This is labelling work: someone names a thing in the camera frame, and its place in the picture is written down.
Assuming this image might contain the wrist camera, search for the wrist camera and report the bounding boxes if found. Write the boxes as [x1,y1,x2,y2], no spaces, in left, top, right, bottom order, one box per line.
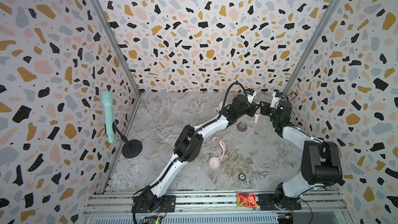
[271,91,284,108]
[246,89,257,104]

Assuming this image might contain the small black round cap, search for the small black round cap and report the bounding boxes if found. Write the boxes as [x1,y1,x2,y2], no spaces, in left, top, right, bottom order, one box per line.
[238,173,246,181]

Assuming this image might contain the pink bottle cap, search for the pink bottle cap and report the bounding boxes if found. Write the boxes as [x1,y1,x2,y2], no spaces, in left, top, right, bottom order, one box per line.
[208,156,222,171]

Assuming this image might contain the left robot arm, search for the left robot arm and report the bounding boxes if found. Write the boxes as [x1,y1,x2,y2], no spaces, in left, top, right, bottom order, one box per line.
[132,89,258,214]

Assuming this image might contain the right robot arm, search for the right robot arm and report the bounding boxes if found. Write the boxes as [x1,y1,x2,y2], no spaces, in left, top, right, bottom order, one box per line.
[260,101,343,209]

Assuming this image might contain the purple collar with nipple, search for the purple collar with nipple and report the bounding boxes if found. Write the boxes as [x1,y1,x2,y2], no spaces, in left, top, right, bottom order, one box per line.
[237,122,248,132]

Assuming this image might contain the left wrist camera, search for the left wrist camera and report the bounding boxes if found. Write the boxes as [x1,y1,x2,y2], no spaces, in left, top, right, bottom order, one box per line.
[246,89,257,104]

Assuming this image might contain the black corrugated cable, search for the black corrugated cable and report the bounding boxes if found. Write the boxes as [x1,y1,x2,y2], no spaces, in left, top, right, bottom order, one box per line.
[132,81,248,224]

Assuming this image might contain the black microphone stand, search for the black microphone stand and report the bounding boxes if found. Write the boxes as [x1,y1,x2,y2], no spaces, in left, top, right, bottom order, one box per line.
[105,122,143,158]

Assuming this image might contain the mint green microphone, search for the mint green microphone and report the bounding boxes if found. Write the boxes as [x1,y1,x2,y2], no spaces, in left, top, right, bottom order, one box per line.
[102,91,115,144]

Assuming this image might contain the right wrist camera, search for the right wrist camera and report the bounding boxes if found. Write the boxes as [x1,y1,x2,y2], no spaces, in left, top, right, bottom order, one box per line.
[271,91,284,108]

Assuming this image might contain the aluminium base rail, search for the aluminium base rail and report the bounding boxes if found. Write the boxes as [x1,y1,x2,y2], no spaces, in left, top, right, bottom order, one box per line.
[83,189,353,224]

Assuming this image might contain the orange pink card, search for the orange pink card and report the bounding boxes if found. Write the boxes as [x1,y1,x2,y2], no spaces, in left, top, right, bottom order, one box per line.
[237,192,257,208]

